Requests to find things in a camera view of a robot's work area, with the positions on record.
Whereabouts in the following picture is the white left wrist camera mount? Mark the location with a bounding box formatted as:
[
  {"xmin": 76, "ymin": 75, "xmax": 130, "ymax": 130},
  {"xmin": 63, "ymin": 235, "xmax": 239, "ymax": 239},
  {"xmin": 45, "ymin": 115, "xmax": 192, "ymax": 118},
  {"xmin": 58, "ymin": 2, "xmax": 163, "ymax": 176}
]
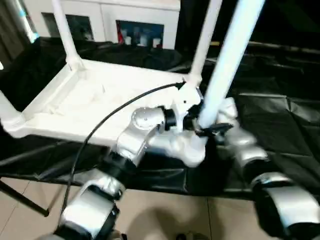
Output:
[{"xmin": 172, "ymin": 81, "xmax": 202, "ymax": 131}]

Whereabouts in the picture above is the grey curtain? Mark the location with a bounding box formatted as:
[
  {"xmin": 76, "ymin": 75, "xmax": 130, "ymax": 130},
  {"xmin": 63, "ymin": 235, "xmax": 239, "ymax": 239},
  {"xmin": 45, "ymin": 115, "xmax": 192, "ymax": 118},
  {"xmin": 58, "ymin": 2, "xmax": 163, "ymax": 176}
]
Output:
[{"xmin": 0, "ymin": 0, "xmax": 28, "ymax": 63}]

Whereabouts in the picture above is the black metal frame leg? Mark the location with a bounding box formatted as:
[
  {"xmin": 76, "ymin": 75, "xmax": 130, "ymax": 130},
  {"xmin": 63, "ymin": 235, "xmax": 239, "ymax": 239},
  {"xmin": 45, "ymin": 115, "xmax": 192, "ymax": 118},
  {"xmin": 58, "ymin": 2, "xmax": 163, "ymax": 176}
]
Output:
[{"xmin": 0, "ymin": 179, "xmax": 50, "ymax": 217}]

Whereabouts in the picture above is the large black box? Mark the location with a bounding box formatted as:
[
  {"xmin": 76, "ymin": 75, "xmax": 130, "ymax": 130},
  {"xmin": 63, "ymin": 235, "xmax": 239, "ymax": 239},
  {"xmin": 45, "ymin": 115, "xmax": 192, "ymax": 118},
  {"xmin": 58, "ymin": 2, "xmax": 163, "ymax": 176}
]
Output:
[{"xmin": 174, "ymin": 0, "xmax": 248, "ymax": 63}]

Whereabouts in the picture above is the white glass-door cabinet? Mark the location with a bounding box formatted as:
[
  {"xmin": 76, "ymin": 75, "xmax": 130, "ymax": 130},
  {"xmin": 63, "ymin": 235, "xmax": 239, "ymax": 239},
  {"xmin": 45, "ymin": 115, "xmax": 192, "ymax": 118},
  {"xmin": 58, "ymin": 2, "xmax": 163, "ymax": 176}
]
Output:
[{"xmin": 23, "ymin": 0, "xmax": 181, "ymax": 50}]

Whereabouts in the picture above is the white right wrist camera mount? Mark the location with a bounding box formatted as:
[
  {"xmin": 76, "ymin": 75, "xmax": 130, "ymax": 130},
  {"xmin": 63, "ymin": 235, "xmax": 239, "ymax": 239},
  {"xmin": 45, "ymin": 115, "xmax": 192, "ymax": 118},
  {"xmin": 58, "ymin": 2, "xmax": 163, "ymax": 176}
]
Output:
[{"xmin": 216, "ymin": 96, "xmax": 241, "ymax": 131}]

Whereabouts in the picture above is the white plastic table top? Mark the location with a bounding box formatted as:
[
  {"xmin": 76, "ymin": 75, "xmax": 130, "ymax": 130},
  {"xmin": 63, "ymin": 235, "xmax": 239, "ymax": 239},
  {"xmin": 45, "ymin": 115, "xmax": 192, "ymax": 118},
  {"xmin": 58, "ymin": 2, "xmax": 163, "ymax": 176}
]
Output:
[{"xmin": 0, "ymin": 58, "xmax": 207, "ymax": 169}]

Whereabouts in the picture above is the silver metal bar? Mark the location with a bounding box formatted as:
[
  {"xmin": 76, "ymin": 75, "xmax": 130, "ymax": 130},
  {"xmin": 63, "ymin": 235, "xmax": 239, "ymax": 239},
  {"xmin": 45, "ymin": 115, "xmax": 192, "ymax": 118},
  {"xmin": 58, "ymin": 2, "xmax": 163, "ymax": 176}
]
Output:
[{"xmin": 246, "ymin": 41, "xmax": 320, "ymax": 55}]

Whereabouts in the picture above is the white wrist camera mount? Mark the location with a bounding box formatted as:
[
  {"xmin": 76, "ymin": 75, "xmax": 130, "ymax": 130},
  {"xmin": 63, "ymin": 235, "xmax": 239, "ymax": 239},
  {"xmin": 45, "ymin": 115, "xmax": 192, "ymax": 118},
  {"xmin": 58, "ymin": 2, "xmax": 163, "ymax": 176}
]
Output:
[
  {"xmin": 172, "ymin": 81, "xmax": 202, "ymax": 131},
  {"xmin": 216, "ymin": 96, "xmax": 241, "ymax": 131}
]

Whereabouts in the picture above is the white plastic table leg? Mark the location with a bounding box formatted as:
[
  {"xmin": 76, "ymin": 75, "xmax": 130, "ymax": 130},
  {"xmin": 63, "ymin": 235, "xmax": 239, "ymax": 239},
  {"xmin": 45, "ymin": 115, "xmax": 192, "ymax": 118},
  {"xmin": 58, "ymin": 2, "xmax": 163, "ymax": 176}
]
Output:
[
  {"xmin": 51, "ymin": 0, "xmax": 85, "ymax": 72},
  {"xmin": 187, "ymin": 0, "xmax": 224, "ymax": 86},
  {"xmin": 198, "ymin": 0, "xmax": 266, "ymax": 131},
  {"xmin": 0, "ymin": 89, "xmax": 27, "ymax": 139}
]

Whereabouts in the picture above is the black work mat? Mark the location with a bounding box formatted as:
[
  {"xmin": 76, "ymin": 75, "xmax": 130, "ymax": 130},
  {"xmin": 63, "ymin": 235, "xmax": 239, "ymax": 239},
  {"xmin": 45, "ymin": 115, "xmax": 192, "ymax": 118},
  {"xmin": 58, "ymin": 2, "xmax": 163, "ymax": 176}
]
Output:
[{"xmin": 0, "ymin": 36, "xmax": 320, "ymax": 201}]

